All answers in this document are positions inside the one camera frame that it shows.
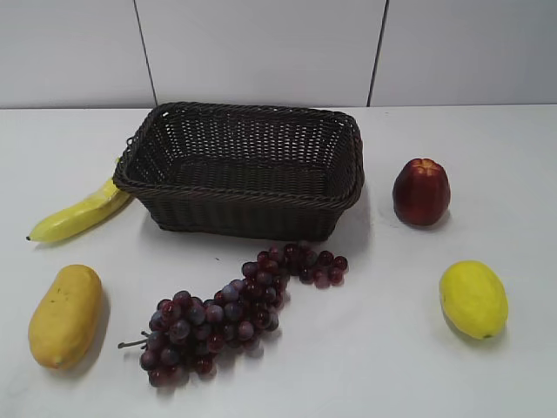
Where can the red apple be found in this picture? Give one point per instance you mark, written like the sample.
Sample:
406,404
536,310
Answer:
421,192

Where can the dark woven wicker basket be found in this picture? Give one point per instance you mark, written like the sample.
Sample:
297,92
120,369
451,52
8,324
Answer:
251,171

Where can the purple grape bunch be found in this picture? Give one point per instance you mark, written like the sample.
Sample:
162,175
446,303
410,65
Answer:
185,334

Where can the yellow banana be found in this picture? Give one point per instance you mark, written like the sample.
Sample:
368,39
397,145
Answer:
89,212

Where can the yellow lemon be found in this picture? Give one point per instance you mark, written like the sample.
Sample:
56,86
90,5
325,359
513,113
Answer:
474,299

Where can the yellow-orange mango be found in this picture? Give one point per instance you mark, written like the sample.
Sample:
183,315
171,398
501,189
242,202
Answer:
64,324

